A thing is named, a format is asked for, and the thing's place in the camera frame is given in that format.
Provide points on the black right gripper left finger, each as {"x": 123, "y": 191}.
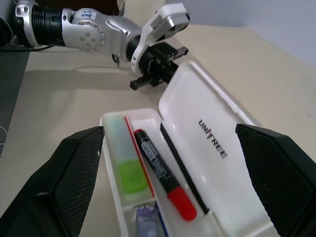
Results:
{"x": 61, "y": 187}

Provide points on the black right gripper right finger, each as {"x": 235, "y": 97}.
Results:
{"x": 284, "y": 185}

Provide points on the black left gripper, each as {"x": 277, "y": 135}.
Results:
{"x": 155, "y": 61}

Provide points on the white Unitree pencil case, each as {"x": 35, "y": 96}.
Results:
{"x": 197, "y": 98}

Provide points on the green capped translucent glue stick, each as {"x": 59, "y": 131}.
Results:
{"x": 130, "y": 177}

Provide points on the dark blue eraser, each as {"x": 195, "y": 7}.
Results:
{"x": 145, "y": 219}

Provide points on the black marker with red cap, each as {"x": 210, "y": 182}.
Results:
{"x": 182, "y": 200}

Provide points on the dark grey flat panel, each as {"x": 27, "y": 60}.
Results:
{"x": 12, "y": 98}

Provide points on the black rounded object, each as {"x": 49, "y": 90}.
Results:
{"x": 5, "y": 32}

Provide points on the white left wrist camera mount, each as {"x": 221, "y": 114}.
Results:
{"x": 170, "y": 12}

